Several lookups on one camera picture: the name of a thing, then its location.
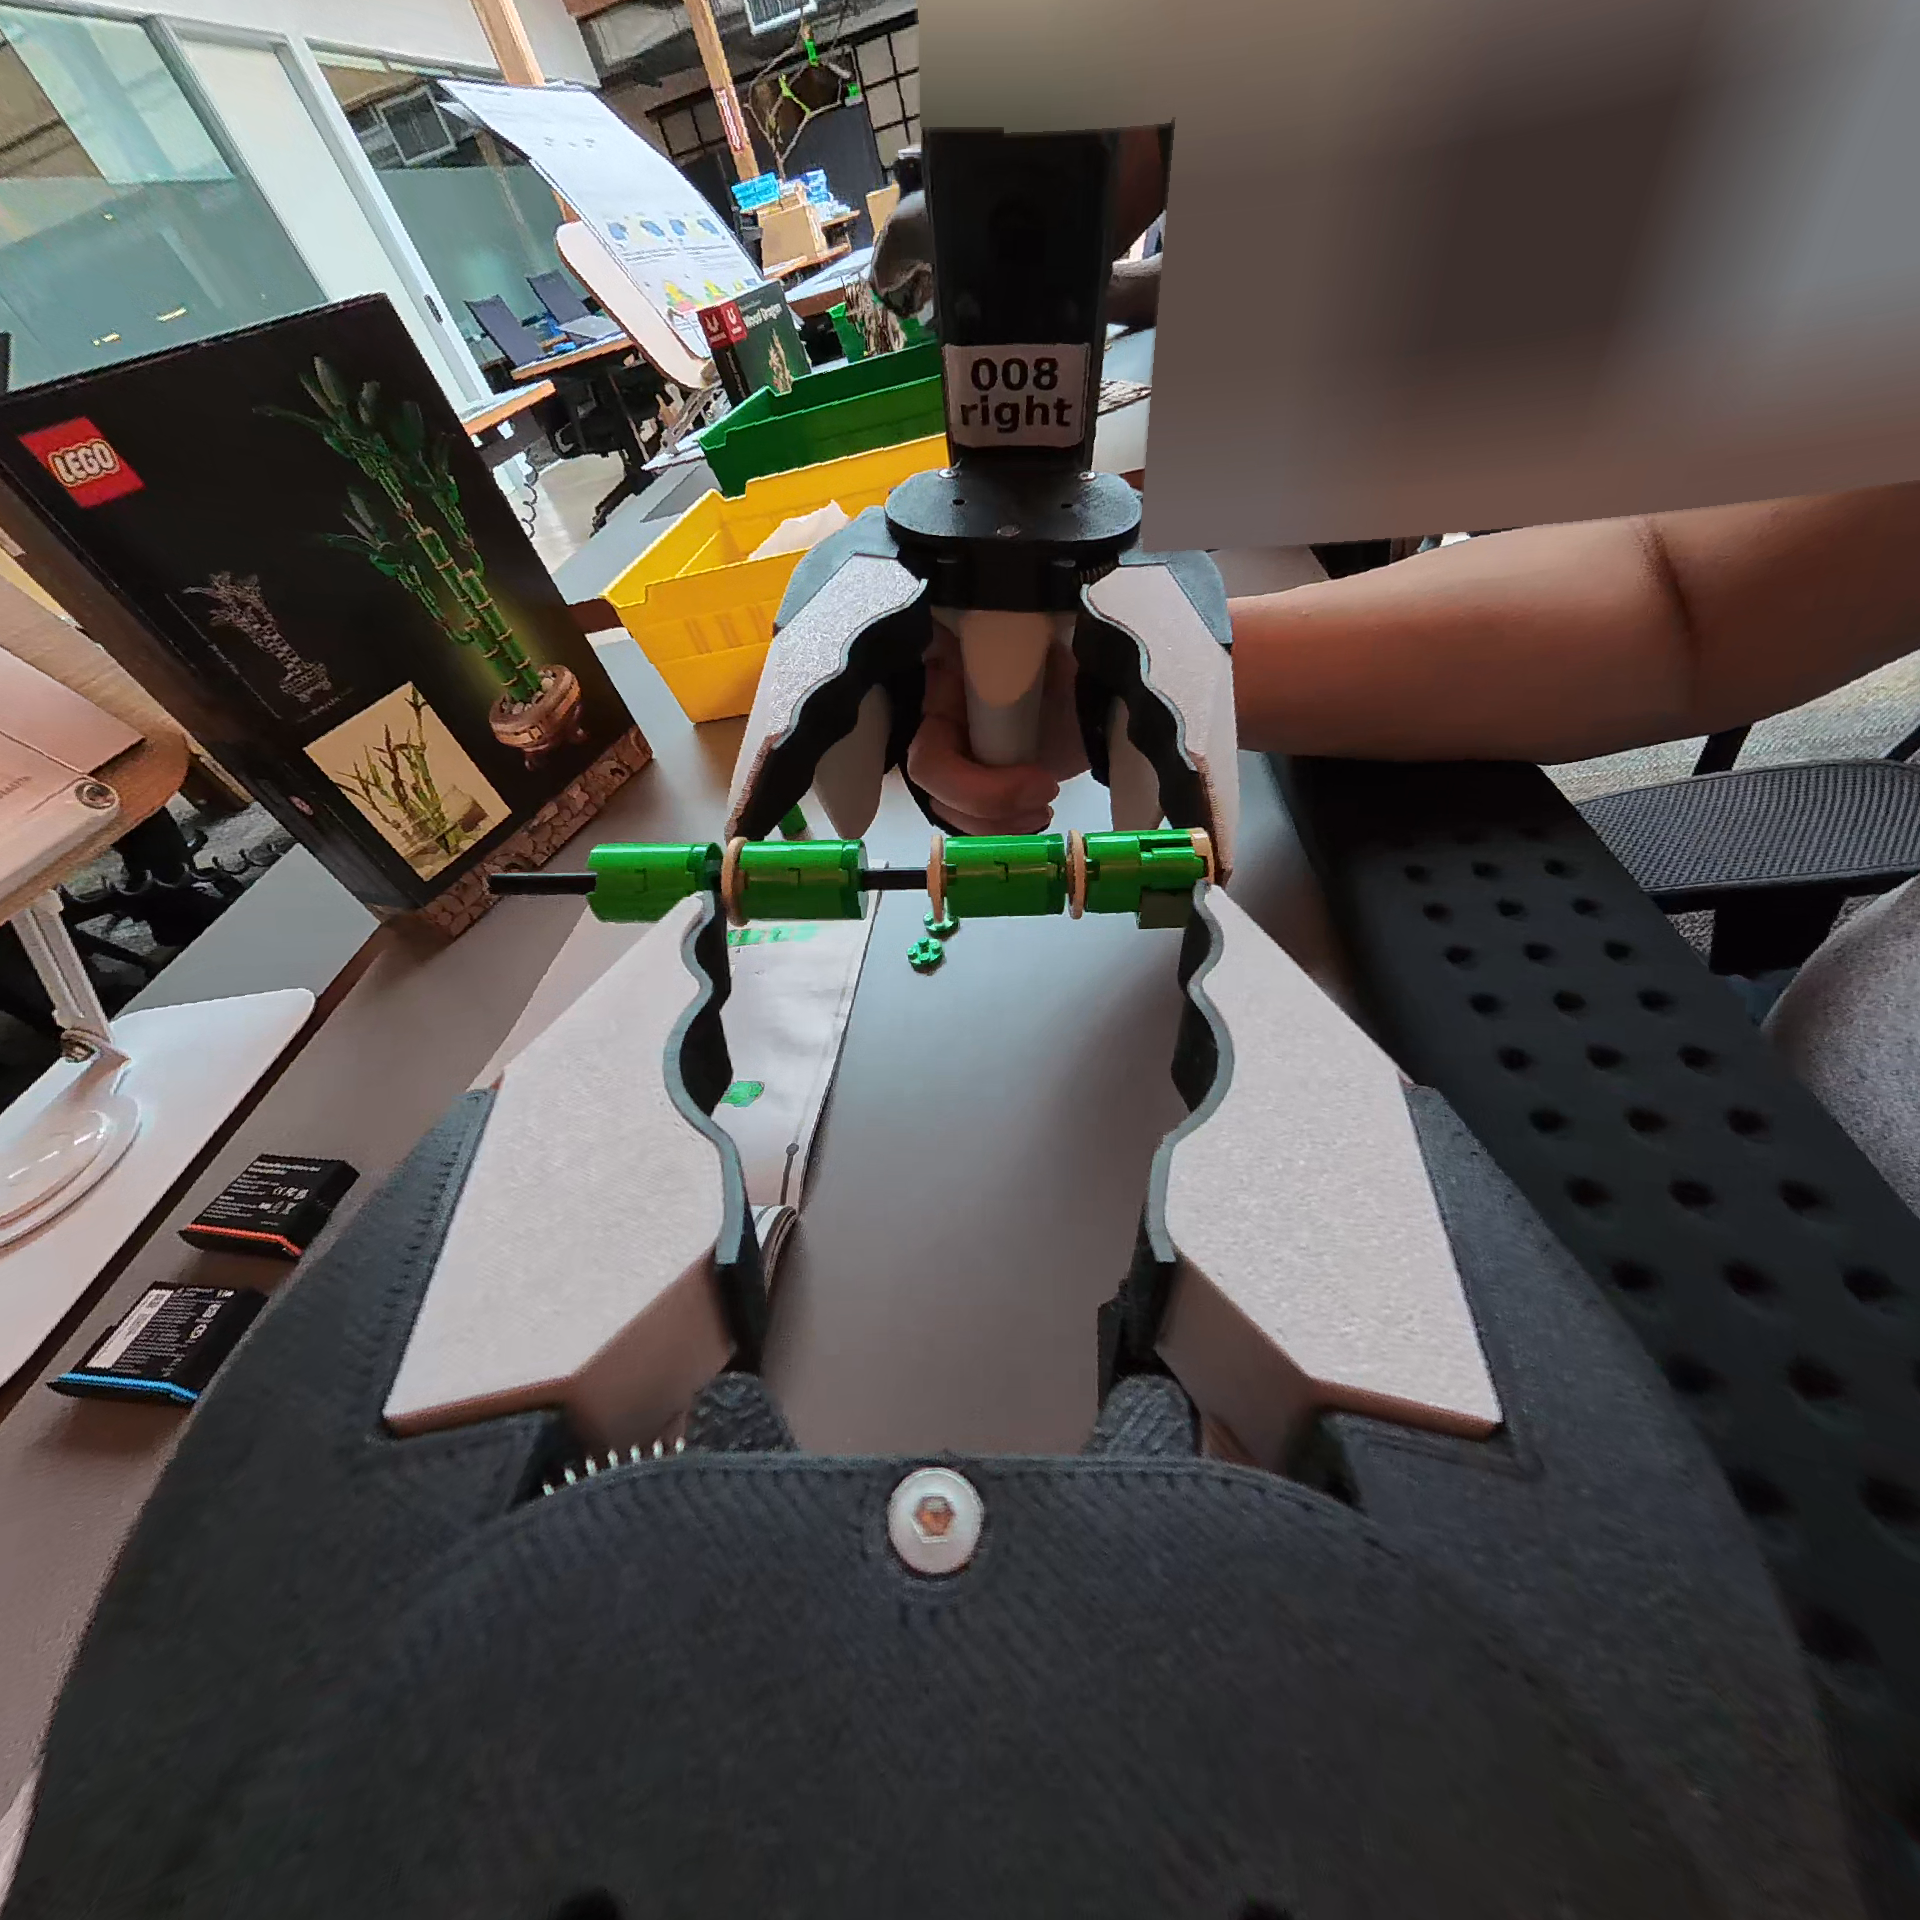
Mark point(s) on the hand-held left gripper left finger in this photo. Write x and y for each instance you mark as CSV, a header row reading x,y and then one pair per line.
x,y
570,1243

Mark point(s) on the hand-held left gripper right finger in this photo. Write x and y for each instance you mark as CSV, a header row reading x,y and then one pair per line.
x,y
1319,1243

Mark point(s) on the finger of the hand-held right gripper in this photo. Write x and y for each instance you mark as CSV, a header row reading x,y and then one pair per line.
x,y
818,599
1184,662

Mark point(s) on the green toy bamboo stalk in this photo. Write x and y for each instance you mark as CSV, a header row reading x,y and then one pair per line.
x,y
795,878

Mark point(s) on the person's right forearm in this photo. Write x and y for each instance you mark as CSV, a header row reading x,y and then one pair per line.
x,y
1499,662

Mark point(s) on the grey desk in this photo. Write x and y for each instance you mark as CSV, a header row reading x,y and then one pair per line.
x,y
961,1201

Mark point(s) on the person's right hand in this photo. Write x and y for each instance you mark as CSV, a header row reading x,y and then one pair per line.
x,y
1005,795

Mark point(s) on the yellow plastic bin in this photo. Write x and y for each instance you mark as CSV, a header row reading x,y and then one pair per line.
x,y
704,599

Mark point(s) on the green plastic bin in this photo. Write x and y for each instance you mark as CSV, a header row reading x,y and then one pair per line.
x,y
810,434

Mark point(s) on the small red-black toy box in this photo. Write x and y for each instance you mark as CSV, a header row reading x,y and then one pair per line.
x,y
765,346

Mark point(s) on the black battery orange stripe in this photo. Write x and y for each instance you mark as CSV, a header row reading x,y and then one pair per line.
x,y
270,1204

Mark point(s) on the black perforated office chair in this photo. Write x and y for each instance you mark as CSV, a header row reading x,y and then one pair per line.
x,y
1575,1050

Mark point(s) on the white instruction booklet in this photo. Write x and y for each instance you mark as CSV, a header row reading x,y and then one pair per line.
x,y
818,1020

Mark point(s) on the white easel board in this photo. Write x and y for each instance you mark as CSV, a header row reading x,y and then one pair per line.
x,y
630,210

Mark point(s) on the black battery blue stripe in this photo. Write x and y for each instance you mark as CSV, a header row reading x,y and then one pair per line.
x,y
158,1343

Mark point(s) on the white lamp base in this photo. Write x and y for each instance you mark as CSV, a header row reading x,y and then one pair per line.
x,y
181,1050

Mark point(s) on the black toy set box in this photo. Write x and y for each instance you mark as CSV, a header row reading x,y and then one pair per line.
x,y
299,599

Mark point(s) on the grey printed t-shirt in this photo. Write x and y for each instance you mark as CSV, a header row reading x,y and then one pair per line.
x,y
1853,1035

